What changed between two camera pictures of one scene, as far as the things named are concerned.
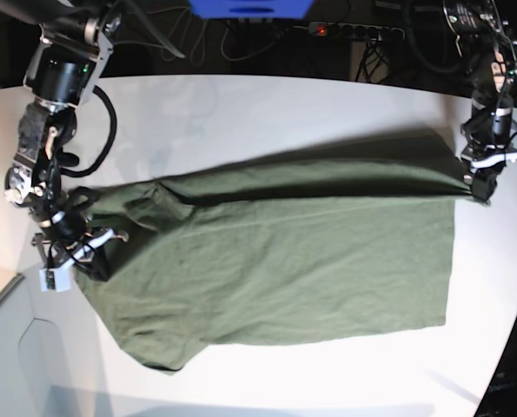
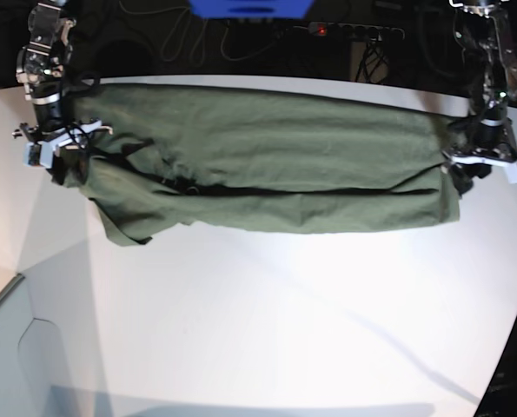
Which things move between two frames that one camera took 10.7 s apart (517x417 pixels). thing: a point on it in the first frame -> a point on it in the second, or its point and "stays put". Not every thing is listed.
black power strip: x=355 y=31 stays put
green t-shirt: x=349 y=239 -> x=280 y=162
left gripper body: x=65 y=236 -> x=53 y=129
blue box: x=252 y=9 stays put
